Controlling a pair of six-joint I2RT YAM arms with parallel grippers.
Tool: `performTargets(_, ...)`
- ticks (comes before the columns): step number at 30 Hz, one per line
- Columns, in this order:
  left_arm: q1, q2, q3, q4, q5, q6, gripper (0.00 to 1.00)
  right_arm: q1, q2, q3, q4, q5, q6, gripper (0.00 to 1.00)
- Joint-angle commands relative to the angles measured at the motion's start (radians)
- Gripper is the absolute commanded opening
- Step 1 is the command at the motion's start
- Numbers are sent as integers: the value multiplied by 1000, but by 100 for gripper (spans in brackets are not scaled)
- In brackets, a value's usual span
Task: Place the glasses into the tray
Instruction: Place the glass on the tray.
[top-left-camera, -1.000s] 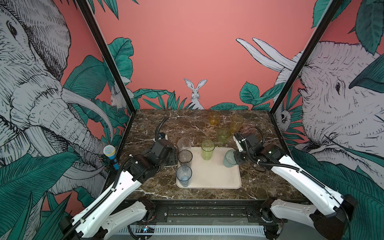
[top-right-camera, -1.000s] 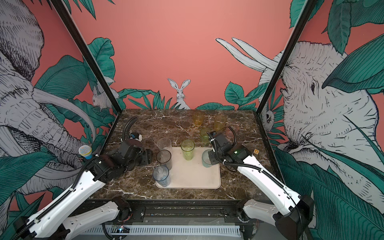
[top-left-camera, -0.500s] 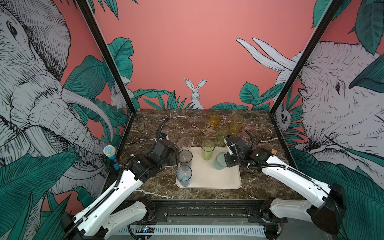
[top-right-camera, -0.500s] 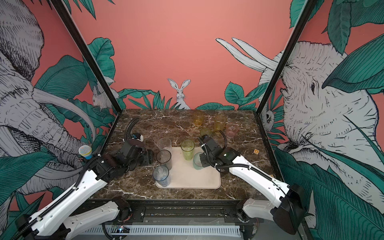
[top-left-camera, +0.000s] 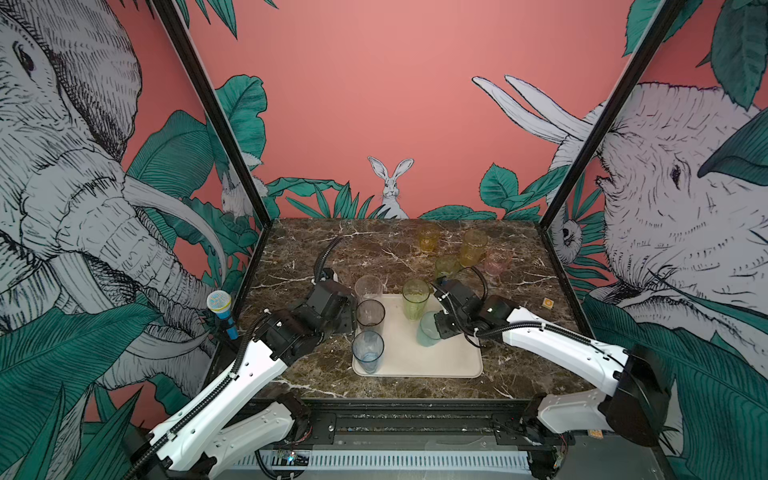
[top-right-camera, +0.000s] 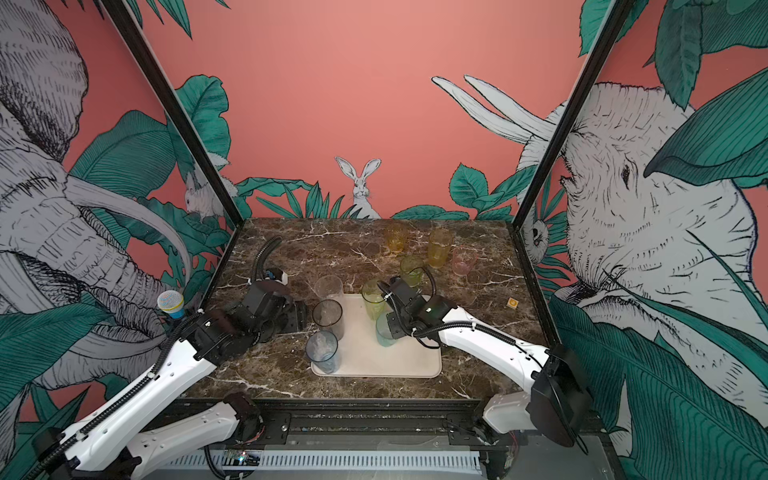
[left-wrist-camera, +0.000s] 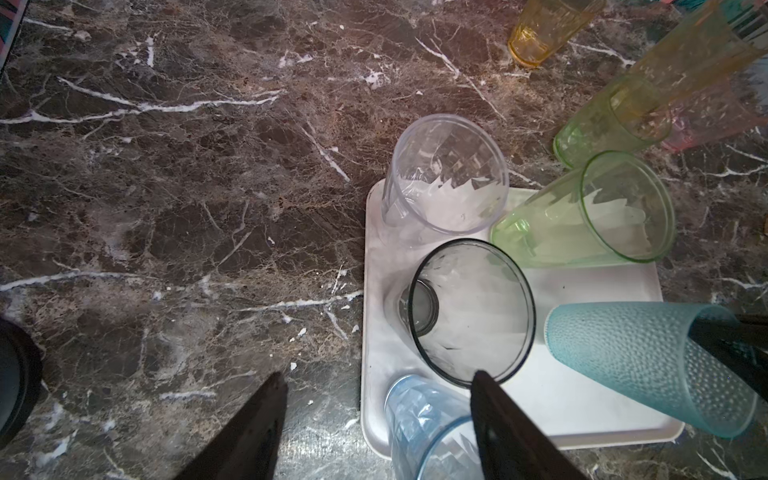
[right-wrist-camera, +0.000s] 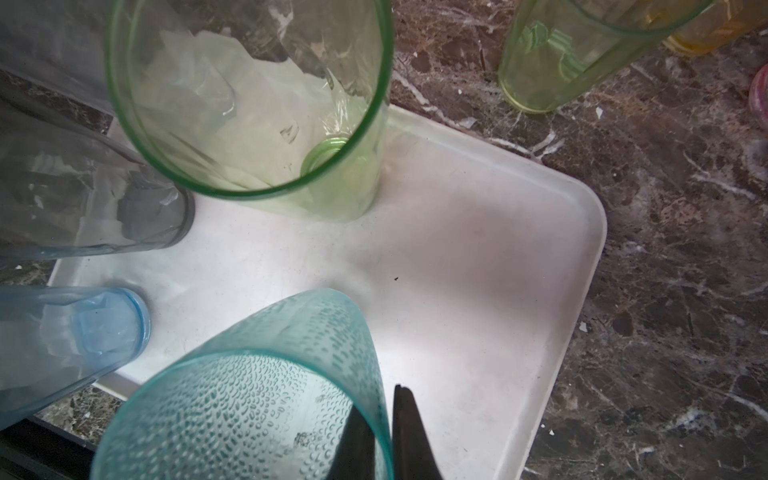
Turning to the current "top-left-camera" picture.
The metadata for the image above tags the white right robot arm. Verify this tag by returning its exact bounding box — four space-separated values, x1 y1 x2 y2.
436 293 672 447

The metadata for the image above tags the black corner frame post right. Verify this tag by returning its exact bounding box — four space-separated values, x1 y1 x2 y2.
538 0 686 231

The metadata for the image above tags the white ribbed vent strip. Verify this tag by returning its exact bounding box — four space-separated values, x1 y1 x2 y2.
232 450 531 474

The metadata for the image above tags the frosted teal textured tumbler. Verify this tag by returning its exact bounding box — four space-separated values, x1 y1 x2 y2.
417 311 442 347

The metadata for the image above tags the black corner frame post left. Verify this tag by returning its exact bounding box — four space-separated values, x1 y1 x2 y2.
152 0 272 230

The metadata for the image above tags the pale blue tall tumbler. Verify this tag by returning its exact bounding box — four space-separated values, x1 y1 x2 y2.
352 330 385 374

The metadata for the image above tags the blue toy microphone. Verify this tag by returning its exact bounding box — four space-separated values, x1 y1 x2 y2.
206 290 239 340

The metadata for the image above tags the tall green tumbler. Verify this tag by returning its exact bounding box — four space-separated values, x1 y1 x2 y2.
402 278 431 321

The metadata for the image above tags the black front mounting rail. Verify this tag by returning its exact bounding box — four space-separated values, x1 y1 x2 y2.
265 393 590 450

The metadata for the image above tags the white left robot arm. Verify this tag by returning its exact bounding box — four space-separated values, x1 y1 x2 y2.
124 280 357 479

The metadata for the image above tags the tall amber tumbler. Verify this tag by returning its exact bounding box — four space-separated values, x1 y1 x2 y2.
459 229 488 267

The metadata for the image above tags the clear tall plastic tumbler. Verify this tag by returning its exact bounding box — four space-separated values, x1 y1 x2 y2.
354 275 384 302

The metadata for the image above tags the short amber tumbler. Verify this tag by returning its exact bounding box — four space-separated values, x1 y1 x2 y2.
418 224 441 254

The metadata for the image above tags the short green tumbler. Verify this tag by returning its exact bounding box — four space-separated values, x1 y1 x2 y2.
434 255 462 279

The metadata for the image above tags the white plastic tray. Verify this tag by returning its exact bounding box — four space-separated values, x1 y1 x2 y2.
351 294 483 379

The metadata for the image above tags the black corner frame post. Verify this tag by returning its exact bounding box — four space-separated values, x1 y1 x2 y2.
538 0 686 231
152 0 272 230

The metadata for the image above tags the black corrugated left cable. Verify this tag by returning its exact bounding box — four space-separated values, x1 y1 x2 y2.
122 236 344 480

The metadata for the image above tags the green lit circuit board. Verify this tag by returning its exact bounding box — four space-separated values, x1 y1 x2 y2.
271 450 311 469

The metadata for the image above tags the short pink tumbler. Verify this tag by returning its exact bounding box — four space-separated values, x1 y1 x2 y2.
483 251 510 277

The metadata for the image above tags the smoky grey tall tumbler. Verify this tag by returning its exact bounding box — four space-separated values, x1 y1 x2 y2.
355 299 386 334

